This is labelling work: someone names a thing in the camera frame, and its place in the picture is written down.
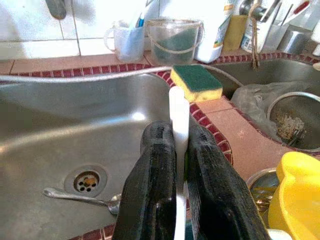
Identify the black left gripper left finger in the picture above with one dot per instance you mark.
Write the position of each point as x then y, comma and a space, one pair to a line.
150, 187

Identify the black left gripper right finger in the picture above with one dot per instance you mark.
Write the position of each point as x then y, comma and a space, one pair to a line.
215, 195

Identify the yellow plastic bowl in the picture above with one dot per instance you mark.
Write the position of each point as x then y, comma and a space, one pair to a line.
297, 195

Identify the steel spoon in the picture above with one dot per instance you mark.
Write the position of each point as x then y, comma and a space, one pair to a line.
82, 198

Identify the stainless steel sink basin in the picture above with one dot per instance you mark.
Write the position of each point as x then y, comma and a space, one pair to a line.
275, 72
75, 125

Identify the clear plastic bag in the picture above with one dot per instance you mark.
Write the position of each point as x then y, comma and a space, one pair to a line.
252, 100

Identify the dirty steel pot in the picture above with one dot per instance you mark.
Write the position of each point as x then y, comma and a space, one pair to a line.
295, 120

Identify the green yellow sponge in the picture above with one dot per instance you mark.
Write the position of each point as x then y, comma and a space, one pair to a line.
197, 82

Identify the clear plastic mug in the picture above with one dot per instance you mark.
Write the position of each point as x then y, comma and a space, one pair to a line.
127, 45

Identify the green scouring pad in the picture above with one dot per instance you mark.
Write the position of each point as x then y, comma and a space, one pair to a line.
180, 45

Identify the clear plastic bucket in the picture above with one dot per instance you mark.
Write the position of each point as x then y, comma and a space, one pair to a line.
172, 37

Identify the brown twine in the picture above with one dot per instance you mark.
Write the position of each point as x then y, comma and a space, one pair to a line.
254, 45

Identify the white detergent bottle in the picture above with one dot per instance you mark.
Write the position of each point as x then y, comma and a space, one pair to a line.
210, 37

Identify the plain yellow sponge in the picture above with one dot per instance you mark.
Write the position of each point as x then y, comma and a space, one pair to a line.
235, 32

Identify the clear utensil cup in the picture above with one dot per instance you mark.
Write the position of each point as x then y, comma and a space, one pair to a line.
275, 37

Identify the white toothpaste tube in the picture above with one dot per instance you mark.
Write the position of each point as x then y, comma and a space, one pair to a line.
138, 17

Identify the steel cup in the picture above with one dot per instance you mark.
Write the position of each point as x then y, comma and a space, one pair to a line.
295, 42

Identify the grey wall tap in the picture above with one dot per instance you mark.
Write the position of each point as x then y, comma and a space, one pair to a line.
56, 8

